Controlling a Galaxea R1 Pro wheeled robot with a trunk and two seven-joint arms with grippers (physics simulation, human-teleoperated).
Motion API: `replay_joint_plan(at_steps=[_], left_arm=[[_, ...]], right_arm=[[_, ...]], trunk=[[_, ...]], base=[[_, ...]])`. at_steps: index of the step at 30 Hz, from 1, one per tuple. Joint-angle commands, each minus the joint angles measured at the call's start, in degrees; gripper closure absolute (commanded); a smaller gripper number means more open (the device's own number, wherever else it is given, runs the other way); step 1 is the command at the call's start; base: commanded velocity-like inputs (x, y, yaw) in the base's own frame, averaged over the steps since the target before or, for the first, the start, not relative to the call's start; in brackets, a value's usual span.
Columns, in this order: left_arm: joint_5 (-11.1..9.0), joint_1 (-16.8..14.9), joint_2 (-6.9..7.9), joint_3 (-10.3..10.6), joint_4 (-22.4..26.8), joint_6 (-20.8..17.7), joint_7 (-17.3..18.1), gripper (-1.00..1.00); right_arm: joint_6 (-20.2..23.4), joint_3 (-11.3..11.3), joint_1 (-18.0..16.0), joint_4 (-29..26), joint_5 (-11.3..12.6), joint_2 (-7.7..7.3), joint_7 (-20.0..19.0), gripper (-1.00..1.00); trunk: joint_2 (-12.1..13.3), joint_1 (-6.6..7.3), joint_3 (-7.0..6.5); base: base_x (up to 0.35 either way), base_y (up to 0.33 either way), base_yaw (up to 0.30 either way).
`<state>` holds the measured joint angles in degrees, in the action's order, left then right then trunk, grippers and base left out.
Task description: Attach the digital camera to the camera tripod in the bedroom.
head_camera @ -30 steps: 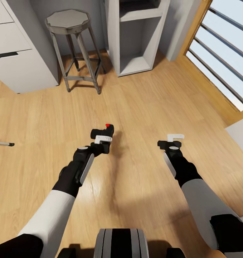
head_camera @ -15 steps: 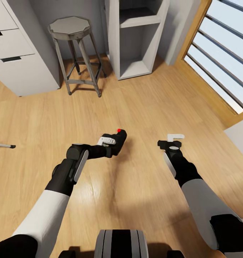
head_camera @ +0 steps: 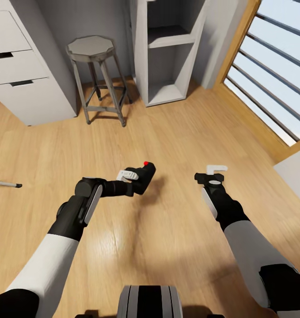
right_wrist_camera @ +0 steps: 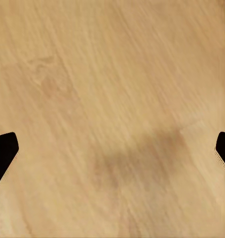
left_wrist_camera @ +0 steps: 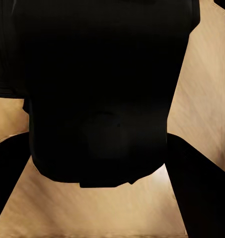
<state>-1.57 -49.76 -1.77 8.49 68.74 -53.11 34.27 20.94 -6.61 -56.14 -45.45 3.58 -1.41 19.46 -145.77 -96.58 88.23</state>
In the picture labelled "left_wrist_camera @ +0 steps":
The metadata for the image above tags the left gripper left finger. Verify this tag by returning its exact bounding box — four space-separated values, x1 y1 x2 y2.
0 132 31 215

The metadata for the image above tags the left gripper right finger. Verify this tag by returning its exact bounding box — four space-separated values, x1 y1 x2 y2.
164 133 225 238

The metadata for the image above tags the digital camera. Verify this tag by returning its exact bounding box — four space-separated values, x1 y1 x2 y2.
0 0 201 188

